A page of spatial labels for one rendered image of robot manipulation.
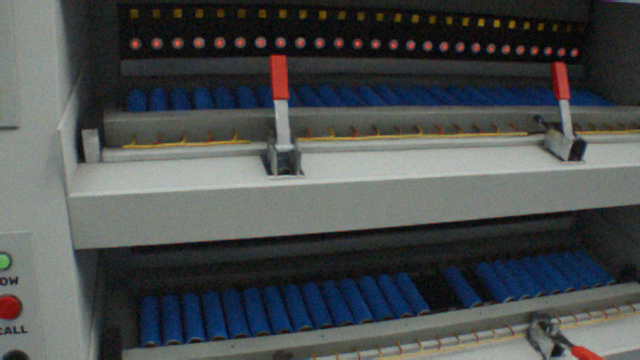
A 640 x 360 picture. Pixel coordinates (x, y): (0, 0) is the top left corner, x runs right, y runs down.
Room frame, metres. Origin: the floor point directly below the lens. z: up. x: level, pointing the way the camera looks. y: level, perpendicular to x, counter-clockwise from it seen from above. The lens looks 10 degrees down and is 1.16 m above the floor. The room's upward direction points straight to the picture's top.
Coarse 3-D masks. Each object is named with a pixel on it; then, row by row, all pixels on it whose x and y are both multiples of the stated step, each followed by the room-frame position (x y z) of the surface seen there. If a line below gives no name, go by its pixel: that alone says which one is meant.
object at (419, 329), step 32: (608, 288) 0.57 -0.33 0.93; (416, 320) 0.50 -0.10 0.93; (448, 320) 0.51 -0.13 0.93; (480, 320) 0.51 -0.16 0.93; (512, 320) 0.52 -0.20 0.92; (576, 320) 0.53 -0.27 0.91; (128, 352) 0.43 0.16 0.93; (160, 352) 0.44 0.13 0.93; (192, 352) 0.44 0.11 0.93; (224, 352) 0.44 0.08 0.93; (256, 352) 0.45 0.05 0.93; (288, 352) 0.46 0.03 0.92; (320, 352) 0.47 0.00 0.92; (352, 352) 0.48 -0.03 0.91
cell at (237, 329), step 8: (224, 296) 0.53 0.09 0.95; (232, 296) 0.52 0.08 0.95; (240, 296) 0.53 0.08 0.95; (224, 304) 0.52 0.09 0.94; (232, 304) 0.51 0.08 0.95; (240, 304) 0.52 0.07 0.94; (232, 312) 0.50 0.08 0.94; (240, 312) 0.50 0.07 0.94; (232, 320) 0.49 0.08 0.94; (240, 320) 0.49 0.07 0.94; (232, 328) 0.48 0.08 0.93; (240, 328) 0.48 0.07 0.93; (232, 336) 0.47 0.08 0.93
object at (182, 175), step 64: (128, 64) 0.54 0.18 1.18; (192, 64) 0.56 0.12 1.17; (256, 64) 0.58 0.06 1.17; (320, 64) 0.60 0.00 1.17; (384, 64) 0.61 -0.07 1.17; (448, 64) 0.63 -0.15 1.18; (512, 64) 0.66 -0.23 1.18; (576, 64) 0.69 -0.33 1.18; (64, 128) 0.37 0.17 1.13; (128, 128) 0.44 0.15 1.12; (192, 128) 0.46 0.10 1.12; (256, 128) 0.47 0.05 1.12; (320, 128) 0.49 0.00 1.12; (384, 128) 0.51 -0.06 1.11; (448, 128) 0.52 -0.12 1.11; (512, 128) 0.54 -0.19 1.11; (576, 128) 0.57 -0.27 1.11; (128, 192) 0.38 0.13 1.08; (192, 192) 0.39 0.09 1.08; (256, 192) 0.41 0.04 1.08; (320, 192) 0.42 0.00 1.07; (384, 192) 0.43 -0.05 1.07; (448, 192) 0.45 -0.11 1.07; (512, 192) 0.47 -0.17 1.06; (576, 192) 0.49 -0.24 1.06
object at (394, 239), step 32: (480, 224) 0.65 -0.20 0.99; (512, 224) 0.66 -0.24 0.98; (544, 224) 0.68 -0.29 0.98; (608, 224) 0.66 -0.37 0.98; (160, 256) 0.55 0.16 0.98; (192, 256) 0.56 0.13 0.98; (224, 256) 0.57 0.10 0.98; (256, 256) 0.58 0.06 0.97; (288, 256) 0.59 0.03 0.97; (608, 256) 0.66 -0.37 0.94; (96, 288) 0.47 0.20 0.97; (96, 320) 0.44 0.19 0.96; (128, 320) 0.50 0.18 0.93; (608, 320) 0.55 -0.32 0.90; (96, 352) 0.42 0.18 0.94; (416, 352) 0.49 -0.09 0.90; (448, 352) 0.49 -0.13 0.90; (480, 352) 0.50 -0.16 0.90; (512, 352) 0.50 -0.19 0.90; (608, 352) 0.50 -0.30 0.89
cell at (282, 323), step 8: (272, 288) 0.54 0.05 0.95; (264, 296) 0.54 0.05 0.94; (272, 296) 0.53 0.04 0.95; (280, 296) 0.53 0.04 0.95; (272, 304) 0.52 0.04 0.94; (280, 304) 0.52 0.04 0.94; (272, 312) 0.51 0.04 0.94; (280, 312) 0.51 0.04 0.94; (272, 320) 0.50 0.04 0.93; (280, 320) 0.50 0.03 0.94; (288, 320) 0.50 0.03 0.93; (272, 328) 0.50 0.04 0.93; (280, 328) 0.49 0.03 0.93; (288, 328) 0.49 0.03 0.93
